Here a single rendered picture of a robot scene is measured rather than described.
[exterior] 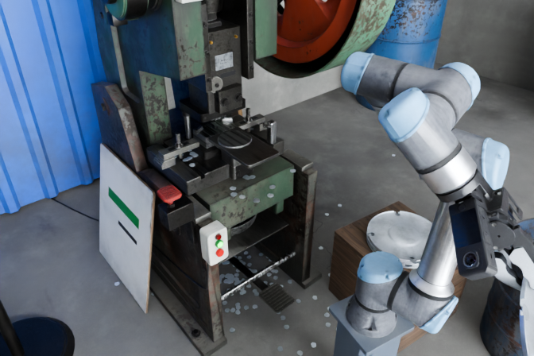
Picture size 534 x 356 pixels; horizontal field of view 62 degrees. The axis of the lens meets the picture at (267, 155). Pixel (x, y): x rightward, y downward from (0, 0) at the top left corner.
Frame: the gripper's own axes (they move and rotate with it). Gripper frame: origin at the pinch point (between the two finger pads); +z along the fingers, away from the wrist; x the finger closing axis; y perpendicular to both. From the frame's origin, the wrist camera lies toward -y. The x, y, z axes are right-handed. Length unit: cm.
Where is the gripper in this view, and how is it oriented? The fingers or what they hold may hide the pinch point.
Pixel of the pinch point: (530, 289)
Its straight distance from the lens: 81.2
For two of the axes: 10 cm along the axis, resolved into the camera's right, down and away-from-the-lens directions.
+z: 6.2, 7.8, 0.9
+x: -6.2, 4.2, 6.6
